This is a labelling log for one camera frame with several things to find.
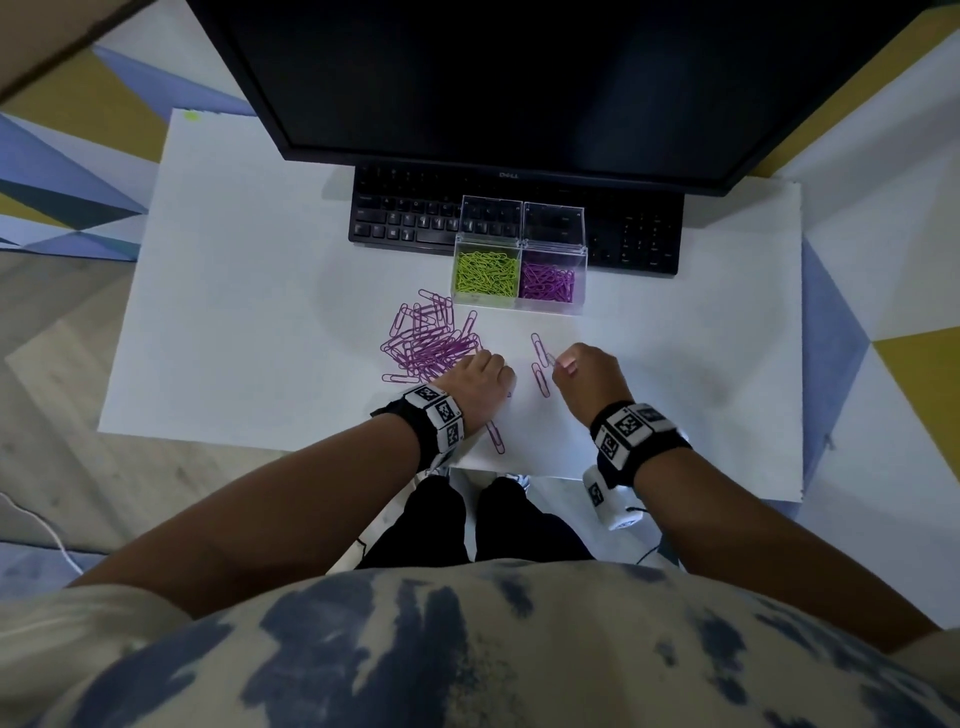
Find person's left hand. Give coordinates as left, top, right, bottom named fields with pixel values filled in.
left=442, top=348, right=517, bottom=451

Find person's right hand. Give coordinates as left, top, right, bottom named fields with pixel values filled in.
left=551, top=342, right=635, bottom=430

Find heap of purple paper clips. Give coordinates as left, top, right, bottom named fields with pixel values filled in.
left=380, top=288, right=483, bottom=385

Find small heap of purple clips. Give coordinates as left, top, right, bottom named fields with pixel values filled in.
left=521, top=260, right=577, bottom=303

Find heap of green paper clips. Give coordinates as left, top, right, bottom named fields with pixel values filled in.
left=455, top=251, right=520, bottom=298

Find transparent box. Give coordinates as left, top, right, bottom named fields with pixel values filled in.
left=517, top=200, right=588, bottom=315
left=451, top=194, right=524, bottom=310

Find person's left forearm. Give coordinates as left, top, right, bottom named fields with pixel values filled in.
left=71, top=412, right=421, bottom=620

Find person's right forearm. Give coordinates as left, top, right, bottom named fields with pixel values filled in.
left=633, top=446, right=943, bottom=654

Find person's black trousers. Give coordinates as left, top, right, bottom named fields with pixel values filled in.
left=353, top=477, right=595, bottom=571

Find person's tie-dye shirt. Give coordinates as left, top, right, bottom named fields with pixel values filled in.
left=0, top=558, right=960, bottom=728

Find black left wristband with markers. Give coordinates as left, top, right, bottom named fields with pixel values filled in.
left=371, top=383, right=466, bottom=472

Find black wristband with markers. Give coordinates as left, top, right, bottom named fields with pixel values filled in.
left=371, top=383, right=466, bottom=472
left=590, top=401, right=693, bottom=489

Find black right wristband with markers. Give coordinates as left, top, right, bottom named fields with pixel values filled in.
left=590, top=401, right=693, bottom=489

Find black keyboard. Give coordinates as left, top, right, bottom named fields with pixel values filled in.
left=348, top=164, right=685, bottom=277

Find black computer monitor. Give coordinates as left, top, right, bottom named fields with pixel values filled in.
left=185, top=0, right=935, bottom=198

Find brown wooden board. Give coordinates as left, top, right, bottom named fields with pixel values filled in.
left=0, top=0, right=155, bottom=106

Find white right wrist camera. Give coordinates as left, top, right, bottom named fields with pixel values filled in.
left=583, top=464, right=648, bottom=532

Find white cable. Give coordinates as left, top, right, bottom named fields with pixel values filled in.
left=0, top=491, right=85, bottom=575

